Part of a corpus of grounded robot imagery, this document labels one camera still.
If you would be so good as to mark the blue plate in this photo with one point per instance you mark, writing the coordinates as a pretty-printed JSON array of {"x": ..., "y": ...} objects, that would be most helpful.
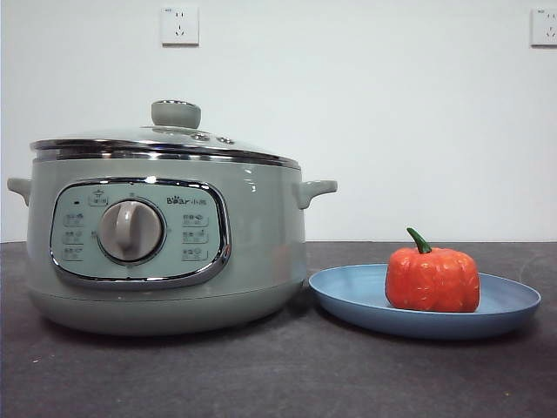
[{"x": 348, "y": 291}]

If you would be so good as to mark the white wall socket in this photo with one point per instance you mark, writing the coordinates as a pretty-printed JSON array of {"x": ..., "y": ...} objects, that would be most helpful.
[
  {"x": 545, "y": 27},
  {"x": 180, "y": 26}
]

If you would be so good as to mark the orange pumpkin with green stem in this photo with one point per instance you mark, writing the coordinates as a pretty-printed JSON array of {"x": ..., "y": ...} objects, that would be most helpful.
[{"x": 431, "y": 278}]

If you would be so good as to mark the pale green electric steamer pot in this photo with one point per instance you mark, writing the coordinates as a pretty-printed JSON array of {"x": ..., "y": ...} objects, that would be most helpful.
[{"x": 261, "y": 244}]

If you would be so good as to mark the glass lid with green knob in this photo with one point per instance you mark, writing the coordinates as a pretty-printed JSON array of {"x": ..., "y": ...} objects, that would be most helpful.
[{"x": 176, "y": 114}]

